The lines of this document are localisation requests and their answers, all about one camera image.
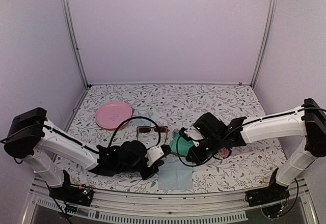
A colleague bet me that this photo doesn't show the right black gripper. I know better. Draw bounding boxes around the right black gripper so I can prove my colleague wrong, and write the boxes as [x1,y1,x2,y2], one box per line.
[185,134,223,165]

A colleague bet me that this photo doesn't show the grey glasses case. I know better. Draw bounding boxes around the grey glasses case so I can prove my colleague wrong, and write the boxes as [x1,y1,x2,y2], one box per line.
[170,129,194,157]

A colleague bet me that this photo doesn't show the pink sunglasses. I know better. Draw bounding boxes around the pink sunglasses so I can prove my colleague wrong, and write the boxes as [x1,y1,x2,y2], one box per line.
[215,148,231,159]

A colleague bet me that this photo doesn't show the large blue cleaning cloth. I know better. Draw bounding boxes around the large blue cleaning cloth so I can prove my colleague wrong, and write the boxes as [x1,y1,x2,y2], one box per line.
[158,157,193,190]

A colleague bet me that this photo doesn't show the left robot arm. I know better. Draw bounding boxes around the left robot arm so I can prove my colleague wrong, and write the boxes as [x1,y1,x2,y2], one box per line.
[1,107,171,201]

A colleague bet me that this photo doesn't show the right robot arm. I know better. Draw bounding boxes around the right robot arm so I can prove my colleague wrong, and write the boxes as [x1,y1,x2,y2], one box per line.
[179,98,325,202]

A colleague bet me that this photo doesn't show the brown sunglasses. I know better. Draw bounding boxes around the brown sunglasses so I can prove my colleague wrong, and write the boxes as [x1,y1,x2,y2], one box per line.
[137,126,169,144]

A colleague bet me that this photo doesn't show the small blue cleaning cloth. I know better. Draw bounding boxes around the small blue cleaning cloth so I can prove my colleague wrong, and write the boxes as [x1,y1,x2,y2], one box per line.
[134,111,153,124]

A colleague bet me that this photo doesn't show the pink plate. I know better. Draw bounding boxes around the pink plate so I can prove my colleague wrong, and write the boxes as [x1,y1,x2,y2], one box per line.
[95,101,133,130]

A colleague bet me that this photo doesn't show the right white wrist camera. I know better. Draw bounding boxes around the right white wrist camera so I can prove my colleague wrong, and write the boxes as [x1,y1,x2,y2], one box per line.
[179,127,205,147]

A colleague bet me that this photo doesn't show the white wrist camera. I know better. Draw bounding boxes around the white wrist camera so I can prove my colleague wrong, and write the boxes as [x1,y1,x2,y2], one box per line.
[145,145,171,167]
[179,127,205,147]

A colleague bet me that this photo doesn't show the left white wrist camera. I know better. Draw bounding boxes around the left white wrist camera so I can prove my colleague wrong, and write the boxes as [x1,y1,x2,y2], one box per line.
[145,145,171,167]

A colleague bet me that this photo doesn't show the right black cable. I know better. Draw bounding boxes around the right black cable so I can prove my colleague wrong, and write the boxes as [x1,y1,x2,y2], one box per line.
[177,128,232,167]

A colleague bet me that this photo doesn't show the black cable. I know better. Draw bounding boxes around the black cable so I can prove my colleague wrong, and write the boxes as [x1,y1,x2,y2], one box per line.
[177,128,232,167]
[106,116,161,150]

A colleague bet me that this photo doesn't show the left black cable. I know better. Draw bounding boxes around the left black cable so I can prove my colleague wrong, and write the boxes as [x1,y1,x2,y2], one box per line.
[106,116,161,150]

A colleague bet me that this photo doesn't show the front aluminium rail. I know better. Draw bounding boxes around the front aluminium rail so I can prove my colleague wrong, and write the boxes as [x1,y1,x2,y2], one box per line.
[22,178,321,223]

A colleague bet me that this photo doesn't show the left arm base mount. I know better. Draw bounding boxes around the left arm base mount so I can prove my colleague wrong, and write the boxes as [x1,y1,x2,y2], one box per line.
[49,170,94,207]

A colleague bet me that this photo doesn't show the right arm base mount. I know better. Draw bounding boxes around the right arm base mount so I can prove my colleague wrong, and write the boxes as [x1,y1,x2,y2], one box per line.
[245,168,290,219]

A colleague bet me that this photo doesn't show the right aluminium frame post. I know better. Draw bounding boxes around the right aluminium frame post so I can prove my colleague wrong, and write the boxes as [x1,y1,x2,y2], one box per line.
[250,0,277,90]

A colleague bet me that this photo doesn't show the aluminium frame post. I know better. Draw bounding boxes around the aluminium frame post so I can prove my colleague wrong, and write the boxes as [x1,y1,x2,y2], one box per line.
[250,0,277,90]
[61,0,89,89]

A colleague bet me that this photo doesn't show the left aluminium frame post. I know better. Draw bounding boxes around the left aluminium frame post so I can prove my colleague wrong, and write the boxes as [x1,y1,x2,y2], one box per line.
[61,0,89,89]

